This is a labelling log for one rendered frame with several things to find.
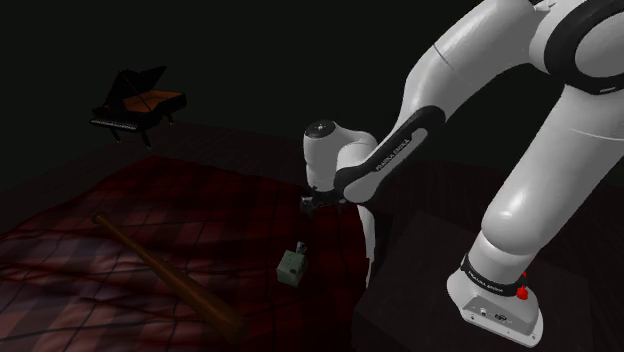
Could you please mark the dark robot stand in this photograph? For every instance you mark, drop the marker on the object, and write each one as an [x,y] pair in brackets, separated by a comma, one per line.
[419,297]

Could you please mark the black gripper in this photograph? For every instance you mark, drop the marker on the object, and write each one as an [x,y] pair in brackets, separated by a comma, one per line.
[317,200]

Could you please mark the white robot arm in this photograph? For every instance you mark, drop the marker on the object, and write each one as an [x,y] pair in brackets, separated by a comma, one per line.
[536,195]

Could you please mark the bed with red plaid blanket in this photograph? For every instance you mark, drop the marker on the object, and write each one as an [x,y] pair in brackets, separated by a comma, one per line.
[97,263]

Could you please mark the black grand piano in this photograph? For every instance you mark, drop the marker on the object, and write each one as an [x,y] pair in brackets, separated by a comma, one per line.
[139,105]

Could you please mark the brown wooden baseball bat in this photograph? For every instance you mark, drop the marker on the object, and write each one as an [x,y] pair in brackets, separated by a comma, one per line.
[170,275]

